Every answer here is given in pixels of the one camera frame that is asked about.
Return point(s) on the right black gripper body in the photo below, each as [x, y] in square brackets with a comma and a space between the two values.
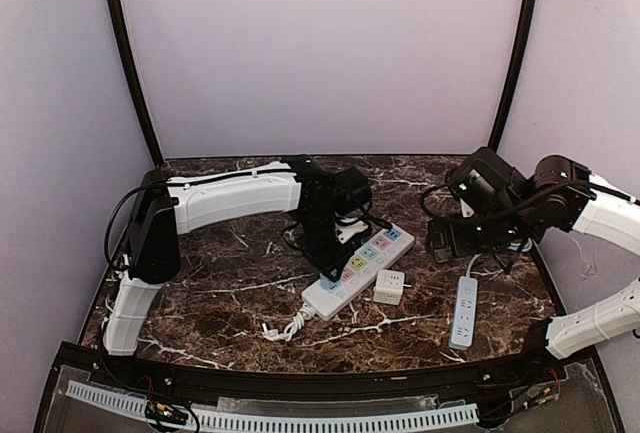
[445, 239]

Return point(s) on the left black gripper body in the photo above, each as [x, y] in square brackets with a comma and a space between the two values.
[329, 261]

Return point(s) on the white multicolour power strip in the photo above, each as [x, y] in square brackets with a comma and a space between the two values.
[381, 251]

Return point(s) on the light blue plug adapter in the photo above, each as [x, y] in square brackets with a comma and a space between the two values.
[332, 285]

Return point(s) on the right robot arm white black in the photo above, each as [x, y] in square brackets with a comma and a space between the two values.
[568, 196]

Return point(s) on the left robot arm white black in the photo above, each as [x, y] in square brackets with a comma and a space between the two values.
[329, 207]

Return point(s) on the white cube socket adapter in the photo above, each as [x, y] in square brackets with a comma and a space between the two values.
[389, 287]

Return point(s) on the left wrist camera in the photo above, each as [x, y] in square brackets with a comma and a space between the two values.
[353, 194]

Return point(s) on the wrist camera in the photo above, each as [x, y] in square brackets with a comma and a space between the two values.
[487, 183]
[353, 194]

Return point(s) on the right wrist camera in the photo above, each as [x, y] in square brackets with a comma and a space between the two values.
[487, 183]

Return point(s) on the black front table rail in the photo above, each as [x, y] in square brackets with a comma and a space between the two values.
[484, 380]

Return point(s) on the right black frame post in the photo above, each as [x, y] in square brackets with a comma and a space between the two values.
[520, 42]

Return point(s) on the black frame post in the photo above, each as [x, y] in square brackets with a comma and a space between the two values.
[520, 42]
[134, 85]

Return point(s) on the left black frame post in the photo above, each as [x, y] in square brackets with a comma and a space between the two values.
[134, 85]

